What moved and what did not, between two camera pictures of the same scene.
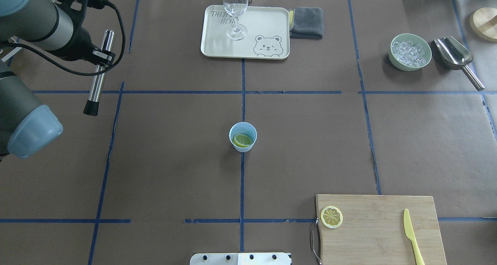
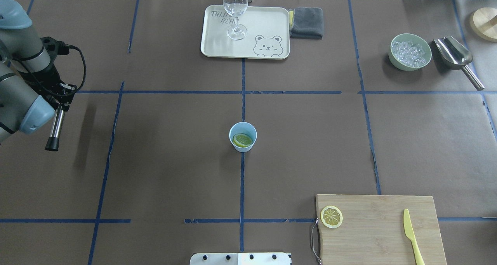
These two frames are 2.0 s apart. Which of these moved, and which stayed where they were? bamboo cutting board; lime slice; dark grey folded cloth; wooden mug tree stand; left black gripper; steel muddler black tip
Moved: steel muddler black tip; left black gripper
Stayed: dark grey folded cloth; wooden mug tree stand; lime slice; bamboo cutting board
